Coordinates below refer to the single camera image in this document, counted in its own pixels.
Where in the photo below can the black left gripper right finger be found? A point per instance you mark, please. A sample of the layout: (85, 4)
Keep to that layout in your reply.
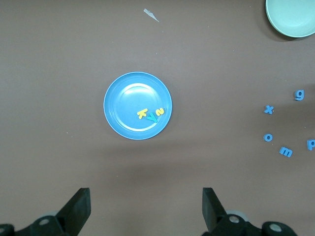
(215, 220)

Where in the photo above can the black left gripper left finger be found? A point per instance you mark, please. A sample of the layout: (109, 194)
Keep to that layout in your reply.
(71, 216)

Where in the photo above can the teal foam letter y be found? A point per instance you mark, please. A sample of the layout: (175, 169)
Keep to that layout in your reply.
(151, 118)

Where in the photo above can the yellow foam letter s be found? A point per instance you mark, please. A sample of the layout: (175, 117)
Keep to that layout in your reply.
(160, 111)

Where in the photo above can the yellow foam letter k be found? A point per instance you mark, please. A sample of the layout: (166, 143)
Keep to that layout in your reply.
(141, 114)

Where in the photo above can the blue foam letter o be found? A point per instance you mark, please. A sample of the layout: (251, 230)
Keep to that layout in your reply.
(264, 137)

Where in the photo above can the blue foam letter m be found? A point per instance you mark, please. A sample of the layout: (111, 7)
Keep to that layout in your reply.
(285, 152)

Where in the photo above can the blue foam letter p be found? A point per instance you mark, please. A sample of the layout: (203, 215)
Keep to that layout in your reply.
(310, 144)

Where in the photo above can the blue foam letter x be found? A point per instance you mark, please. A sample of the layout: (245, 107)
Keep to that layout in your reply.
(268, 109)

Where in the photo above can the blue round plate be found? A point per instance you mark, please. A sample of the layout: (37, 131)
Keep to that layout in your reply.
(130, 98)

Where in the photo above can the blue foam letter g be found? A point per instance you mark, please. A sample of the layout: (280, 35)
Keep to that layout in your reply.
(299, 94)

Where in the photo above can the brown table cover sheet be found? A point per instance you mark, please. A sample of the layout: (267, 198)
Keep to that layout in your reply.
(73, 49)

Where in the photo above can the small grey paper scrap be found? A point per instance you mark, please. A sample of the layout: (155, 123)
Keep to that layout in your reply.
(150, 14)

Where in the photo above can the green round plate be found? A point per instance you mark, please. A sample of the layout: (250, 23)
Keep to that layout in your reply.
(290, 17)

